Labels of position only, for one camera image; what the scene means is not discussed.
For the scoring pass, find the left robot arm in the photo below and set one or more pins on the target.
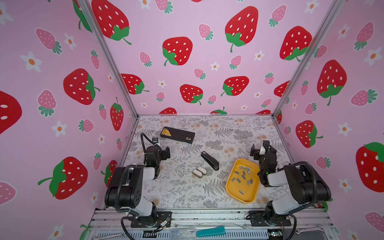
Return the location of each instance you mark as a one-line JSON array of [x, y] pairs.
[[124, 192]]

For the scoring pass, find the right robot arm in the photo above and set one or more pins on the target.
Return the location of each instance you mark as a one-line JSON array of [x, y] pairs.
[[306, 186]]

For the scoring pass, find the black tool case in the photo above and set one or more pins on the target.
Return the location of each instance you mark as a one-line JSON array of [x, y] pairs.
[[178, 135]]

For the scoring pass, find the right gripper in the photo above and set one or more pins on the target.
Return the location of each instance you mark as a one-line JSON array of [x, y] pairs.
[[264, 149]]

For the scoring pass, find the teal handled tool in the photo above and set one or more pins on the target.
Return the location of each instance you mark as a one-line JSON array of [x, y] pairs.
[[213, 232]]

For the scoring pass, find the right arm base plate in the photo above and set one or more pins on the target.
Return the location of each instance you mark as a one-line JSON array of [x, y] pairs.
[[263, 219]]

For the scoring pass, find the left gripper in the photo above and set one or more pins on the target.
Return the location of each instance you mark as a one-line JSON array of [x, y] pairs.
[[163, 152]]

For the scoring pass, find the aluminium rail frame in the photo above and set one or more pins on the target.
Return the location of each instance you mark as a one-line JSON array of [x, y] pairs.
[[312, 224]]

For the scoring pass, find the yellow plastic tray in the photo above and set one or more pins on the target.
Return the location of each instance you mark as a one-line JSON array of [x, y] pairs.
[[243, 181]]

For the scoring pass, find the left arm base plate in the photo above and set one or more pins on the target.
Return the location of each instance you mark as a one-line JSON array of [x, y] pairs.
[[152, 221]]

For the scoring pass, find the black stapler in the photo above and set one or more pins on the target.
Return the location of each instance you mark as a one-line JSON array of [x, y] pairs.
[[211, 161]]

